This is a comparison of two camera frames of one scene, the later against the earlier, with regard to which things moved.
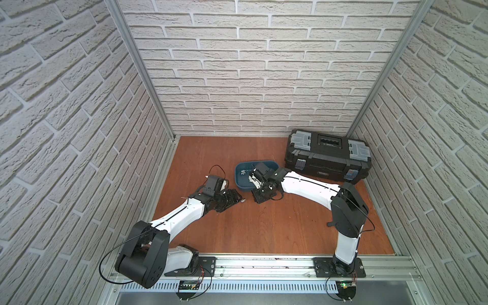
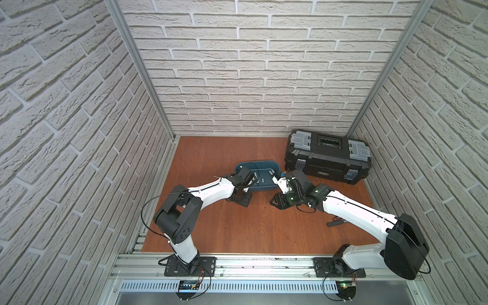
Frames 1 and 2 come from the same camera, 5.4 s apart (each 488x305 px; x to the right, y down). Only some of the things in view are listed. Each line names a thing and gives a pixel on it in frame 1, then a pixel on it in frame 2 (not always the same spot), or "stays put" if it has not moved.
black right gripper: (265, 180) to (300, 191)
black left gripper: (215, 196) to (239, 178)
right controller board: (347, 290) stays put
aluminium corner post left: (134, 46) stays put
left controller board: (187, 289) stays put
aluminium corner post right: (425, 6) stays put
